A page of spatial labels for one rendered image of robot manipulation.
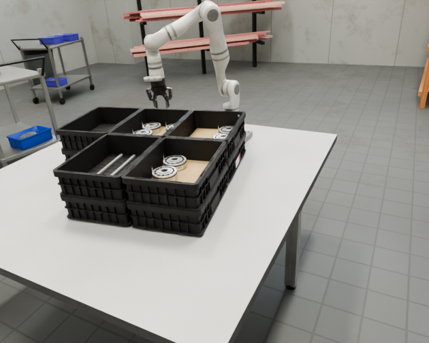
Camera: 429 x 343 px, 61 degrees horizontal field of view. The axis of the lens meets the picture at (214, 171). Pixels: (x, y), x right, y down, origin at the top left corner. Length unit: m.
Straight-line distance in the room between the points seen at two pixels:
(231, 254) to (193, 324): 0.31
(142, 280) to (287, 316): 1.00
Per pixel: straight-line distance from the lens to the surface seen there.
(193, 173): 1.53
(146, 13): 6.52
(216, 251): 1.30
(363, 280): 2.30
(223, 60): 1.94
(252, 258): 1.27
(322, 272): 2.29
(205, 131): 1.97
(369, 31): 7.70
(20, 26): 8.45
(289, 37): 8.00
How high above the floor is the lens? 1.53
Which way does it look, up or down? 27 degrees down
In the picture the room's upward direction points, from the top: 4 degrees counter-clockwise
